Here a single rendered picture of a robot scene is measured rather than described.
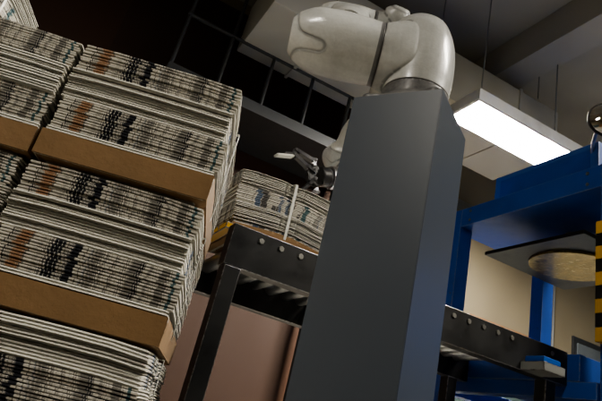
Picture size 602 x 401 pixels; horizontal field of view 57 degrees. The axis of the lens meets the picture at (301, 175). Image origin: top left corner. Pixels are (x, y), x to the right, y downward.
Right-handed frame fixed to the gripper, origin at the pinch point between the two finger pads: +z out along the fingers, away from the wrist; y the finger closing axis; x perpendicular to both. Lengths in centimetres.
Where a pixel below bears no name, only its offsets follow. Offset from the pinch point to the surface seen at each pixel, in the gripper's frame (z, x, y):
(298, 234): 1.0, -13.8, 25.2
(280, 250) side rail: 13.9, -26.6, 32.6
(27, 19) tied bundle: 84, -40, -19
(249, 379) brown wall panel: -102, 289, 83
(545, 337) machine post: -169, 41, 63
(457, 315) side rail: -50, -26, 53
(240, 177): 19.8, -12.2, 6.9
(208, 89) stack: 54, -85, 15
